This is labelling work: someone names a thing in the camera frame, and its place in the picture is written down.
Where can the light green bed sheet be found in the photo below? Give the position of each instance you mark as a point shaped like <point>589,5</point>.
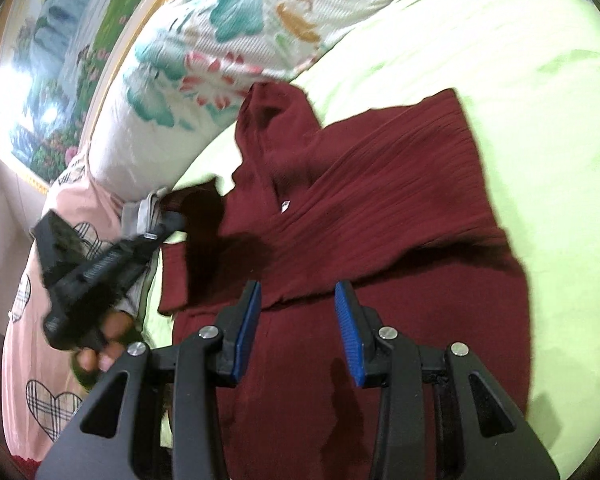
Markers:
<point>528,75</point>

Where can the dark red knit hoodie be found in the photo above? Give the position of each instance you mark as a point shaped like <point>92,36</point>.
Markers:
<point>391,200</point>

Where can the white floral quilt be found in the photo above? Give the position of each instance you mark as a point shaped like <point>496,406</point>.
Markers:
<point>188,71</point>

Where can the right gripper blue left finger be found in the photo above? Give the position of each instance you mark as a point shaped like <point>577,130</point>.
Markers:
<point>238,324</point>

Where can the person's left hand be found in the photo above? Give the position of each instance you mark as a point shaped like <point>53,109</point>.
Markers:
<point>119,330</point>

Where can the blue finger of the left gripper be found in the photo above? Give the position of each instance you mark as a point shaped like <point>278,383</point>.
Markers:
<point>169,223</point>

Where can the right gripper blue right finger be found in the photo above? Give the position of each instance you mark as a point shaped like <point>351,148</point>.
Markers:
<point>358,327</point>

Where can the folded grey towel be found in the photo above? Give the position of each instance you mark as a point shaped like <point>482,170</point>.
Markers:
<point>138,265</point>

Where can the framed landscape painting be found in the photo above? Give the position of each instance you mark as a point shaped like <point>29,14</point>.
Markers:
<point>68,80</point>

